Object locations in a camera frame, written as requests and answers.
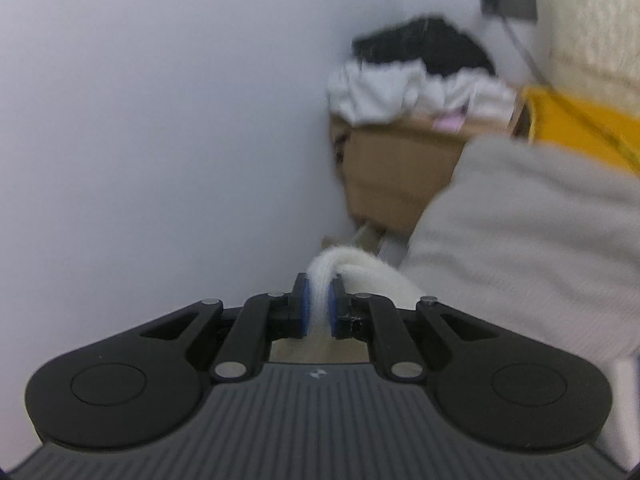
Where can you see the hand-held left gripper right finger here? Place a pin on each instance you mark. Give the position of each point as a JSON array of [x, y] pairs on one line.
[[336, 312]]

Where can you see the cream sweater with blue stripes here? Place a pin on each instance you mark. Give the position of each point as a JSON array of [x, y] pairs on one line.
[[370, 275]]

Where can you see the white cloth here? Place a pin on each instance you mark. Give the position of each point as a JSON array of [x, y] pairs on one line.
[[395, 90]]

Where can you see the grey bed sheet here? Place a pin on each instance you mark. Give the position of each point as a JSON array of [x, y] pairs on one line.
[[530, 240]]

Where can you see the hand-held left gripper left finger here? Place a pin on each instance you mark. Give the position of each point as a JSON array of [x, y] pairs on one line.
[[300, 310]]

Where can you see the black cloth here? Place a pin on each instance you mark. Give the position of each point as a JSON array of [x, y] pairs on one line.
[[430, 45]]

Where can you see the cardboard box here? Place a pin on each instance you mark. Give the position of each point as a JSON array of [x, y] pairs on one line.
[[395, 170]]

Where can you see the cream quilted headboard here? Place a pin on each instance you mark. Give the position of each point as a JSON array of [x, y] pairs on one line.
[[590, 15]]

